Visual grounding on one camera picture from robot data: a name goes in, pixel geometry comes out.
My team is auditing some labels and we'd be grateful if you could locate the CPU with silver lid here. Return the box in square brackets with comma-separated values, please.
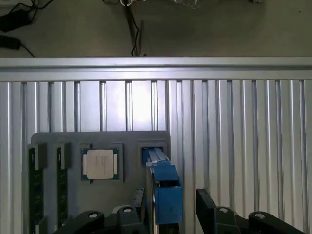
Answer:
[80, 148, 121, 181]

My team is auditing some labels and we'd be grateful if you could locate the green RAM stick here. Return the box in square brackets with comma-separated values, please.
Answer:
[28, 148, 44, 234]
[57, 147, 68, 229]

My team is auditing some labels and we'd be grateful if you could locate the grey parts rack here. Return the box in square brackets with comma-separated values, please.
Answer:
[27, 131, 172, 234]

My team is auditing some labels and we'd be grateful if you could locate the black power adapter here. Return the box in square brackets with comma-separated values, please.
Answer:
[0, 35, 21, 51]
[0, 10, 34, 33]

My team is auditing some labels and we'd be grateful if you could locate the aluminium table edge rail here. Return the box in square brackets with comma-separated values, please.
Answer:
[0, 57, 312, 83]

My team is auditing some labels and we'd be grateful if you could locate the black floor cable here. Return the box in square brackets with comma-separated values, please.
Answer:
[123, 4, 147, 57]

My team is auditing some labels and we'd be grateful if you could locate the black adapter cable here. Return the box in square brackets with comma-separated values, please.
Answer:
[19, 40, 35, 58]

